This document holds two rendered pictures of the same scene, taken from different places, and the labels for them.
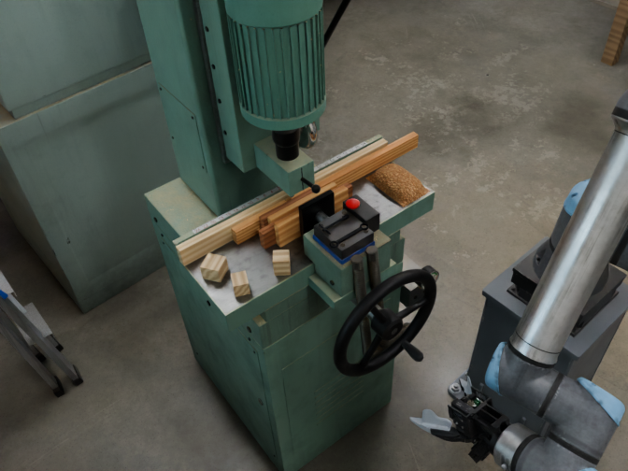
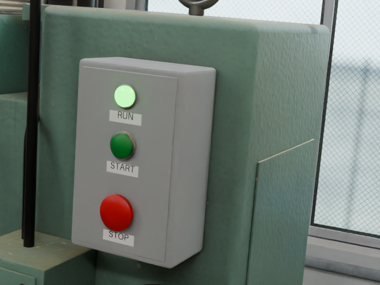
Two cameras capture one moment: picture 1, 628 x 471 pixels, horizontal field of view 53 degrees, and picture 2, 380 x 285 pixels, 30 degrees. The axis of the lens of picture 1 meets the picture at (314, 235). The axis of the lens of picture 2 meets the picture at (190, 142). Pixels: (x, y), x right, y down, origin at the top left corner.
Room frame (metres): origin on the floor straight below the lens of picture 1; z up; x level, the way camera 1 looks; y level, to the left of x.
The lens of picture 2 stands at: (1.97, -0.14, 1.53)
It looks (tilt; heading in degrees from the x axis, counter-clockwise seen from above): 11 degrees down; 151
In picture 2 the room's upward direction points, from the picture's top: 4 degrees clockwise
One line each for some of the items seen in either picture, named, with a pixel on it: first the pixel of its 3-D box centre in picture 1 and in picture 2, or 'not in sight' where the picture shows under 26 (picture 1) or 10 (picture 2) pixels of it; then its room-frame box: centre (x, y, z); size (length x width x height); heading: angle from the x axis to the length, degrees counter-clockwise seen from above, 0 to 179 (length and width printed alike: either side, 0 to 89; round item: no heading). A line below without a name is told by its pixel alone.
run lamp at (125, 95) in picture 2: not in sight; (124, 96); (1.46, 0.08, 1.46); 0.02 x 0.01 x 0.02; 35
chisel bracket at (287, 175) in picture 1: (284, 165); not in sight; (1.12, 0.06, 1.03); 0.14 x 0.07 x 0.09; 35
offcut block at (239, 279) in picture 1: (240, 283); not in sight; (0.87, 0.16, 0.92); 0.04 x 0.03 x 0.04; 12
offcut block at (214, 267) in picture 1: (214, 267); not in sight; (0.92, 0.22, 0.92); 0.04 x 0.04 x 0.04; 69
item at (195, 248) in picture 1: (290, 197); not in sight; (1.12, 0.05, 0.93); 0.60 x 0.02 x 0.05; 125
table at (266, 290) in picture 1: (323, 243); not in sight; (1.02, -0.02, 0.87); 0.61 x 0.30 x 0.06; 125
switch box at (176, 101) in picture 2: not in sight; (142, 158); (1.44, 0.11, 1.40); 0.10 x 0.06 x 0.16; 35
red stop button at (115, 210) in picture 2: not in sight; (116, 212); (1.46, 0.08, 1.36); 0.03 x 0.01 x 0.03; 35
